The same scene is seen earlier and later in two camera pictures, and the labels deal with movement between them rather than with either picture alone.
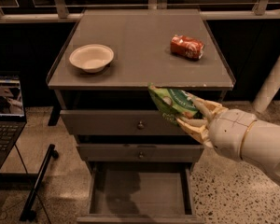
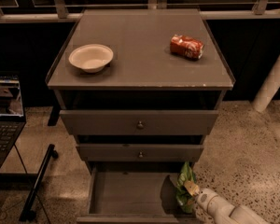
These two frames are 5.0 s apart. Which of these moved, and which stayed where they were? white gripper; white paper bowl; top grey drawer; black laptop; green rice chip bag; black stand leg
Moved: green rice chip bag; white gripper
Stayed: white paper bowl; black laptop; top grey drawer; black stand leg
